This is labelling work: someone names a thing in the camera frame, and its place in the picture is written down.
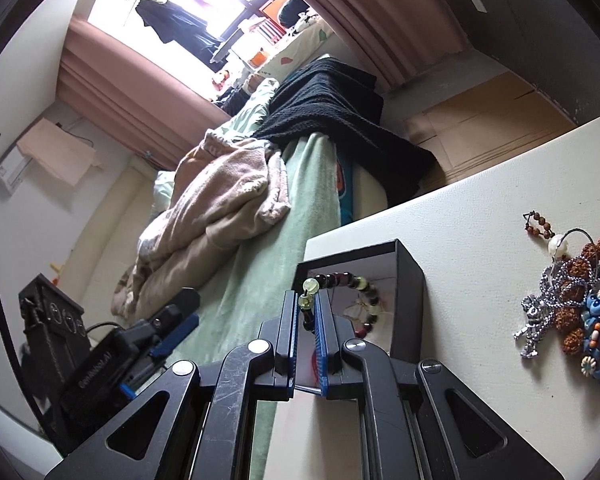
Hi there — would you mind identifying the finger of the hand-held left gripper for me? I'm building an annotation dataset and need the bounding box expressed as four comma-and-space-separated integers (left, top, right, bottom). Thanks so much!
150, 311, 199, 359
147, 287, 201, 336

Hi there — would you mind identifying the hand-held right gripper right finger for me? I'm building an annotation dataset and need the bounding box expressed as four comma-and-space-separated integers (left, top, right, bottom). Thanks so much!
315, 291, 567, 480

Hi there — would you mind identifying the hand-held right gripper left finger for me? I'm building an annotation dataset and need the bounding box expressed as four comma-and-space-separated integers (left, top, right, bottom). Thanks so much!
45, 289, 302, 480

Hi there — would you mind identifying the dark bead bracelet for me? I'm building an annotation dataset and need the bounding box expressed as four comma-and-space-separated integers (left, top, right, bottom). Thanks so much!
298, 272, 382, 334

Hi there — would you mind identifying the black jewelry box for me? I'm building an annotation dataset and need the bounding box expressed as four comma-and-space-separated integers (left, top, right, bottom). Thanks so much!
293, 239, 425, 397

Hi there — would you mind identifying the beige blanket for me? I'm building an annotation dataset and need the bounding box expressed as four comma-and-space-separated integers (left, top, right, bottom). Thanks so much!
111, 129, 292, 322

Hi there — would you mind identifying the bed with green sheet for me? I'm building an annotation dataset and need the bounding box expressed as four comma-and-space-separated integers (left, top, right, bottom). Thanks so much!
130, 80, 396, 480

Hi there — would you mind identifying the teal printed cloth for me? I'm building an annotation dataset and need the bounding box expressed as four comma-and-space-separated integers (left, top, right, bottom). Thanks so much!
336, 157, 356, 225

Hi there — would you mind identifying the beige cloth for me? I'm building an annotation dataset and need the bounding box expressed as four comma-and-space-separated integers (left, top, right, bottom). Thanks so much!
16, 118, 104, 187

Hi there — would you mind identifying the pale green quilt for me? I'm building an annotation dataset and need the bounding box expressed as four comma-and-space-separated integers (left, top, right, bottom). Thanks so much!
222, 79, 282, 133

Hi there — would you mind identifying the white air conditioner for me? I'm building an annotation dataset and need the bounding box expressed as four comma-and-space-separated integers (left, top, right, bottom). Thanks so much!
0, 152, 32, 187

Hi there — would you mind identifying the pink curtain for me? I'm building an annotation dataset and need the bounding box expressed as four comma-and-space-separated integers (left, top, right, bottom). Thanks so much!
55, 14, 233, 172
272, 0, 477, 92

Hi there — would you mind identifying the black knitted blanket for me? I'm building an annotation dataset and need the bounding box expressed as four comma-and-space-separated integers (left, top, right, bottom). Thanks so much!
251, 59, 439, 208

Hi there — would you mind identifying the flat cardboard sheet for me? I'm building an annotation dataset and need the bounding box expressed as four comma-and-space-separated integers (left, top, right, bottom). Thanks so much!
404, 72, 578, 187

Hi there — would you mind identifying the dark hanging garment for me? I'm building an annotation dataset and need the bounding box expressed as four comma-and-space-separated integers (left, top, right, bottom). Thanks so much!
134, 0, 222, 47

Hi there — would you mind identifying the leaf print pillow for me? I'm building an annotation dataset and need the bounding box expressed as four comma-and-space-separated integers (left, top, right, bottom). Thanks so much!
260, 24, 337, 81

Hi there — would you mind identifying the black cable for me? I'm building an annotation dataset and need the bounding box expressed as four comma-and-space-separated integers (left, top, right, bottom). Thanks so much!
0, 242, 48, 433

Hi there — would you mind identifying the silver chain with robot pendant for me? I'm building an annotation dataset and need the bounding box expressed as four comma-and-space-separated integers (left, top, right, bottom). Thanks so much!
513, 259, 600, 359

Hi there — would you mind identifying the small brown bead bracelet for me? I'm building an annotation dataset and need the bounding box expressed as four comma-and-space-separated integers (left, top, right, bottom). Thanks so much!
523, 211, 557, 241

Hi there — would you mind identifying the white pearl key ring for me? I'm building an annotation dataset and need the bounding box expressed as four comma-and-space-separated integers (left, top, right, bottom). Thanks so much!
548, 228, 597, 262

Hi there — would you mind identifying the brown seed bead bracelet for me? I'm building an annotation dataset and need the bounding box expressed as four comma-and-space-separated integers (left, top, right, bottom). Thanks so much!
554, 235, 600, 357

